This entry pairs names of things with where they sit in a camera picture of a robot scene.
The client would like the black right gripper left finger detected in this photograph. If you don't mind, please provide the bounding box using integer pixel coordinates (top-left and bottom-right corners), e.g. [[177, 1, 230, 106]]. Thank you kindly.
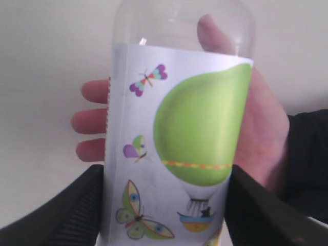
[[1, 165, 104, 245]]

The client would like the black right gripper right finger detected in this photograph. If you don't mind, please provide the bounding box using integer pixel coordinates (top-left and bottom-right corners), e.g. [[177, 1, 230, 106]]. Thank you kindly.
[[224, 165, 327, 246]]

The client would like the clear bottle white fruit label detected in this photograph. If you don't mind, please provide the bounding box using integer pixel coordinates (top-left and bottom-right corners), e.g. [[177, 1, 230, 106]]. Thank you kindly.
[[99, 1, 254, 245]]

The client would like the person's black sleeve forearm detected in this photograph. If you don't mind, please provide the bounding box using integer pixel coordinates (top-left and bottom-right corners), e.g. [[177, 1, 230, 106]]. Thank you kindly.
[[282, 109, 327, 224]]

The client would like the person's open hand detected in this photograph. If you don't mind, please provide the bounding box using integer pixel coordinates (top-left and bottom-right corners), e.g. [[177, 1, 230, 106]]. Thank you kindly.
[[71, 15, 290, 197]]

